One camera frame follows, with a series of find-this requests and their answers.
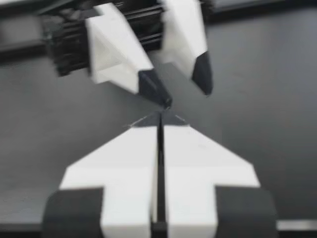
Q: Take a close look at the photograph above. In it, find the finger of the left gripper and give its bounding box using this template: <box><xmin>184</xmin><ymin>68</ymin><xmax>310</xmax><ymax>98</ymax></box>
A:
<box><xmin>160</xmin><ymin>0</ymin><xmax>214</xmax><ymax>97</ymax></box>

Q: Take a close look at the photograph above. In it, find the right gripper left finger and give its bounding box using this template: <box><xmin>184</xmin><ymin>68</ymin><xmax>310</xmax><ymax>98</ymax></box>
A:
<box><xmin>43</xmin><ymin>111</ymin><xmax>162</xmax><ymax>238</ymax></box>

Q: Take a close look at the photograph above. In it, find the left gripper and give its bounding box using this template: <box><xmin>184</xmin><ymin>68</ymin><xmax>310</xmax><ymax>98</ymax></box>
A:
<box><xmin>41</xmin><ymin>0</ymin><xmax>173</xmax><ymax>110</ymax></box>

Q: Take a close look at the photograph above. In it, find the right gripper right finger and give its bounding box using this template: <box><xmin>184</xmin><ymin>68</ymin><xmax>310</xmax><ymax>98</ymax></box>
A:
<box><xmin>158</xmin><ymin>111</ymin><xmax>279</xmax><ymax>238</ymax></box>

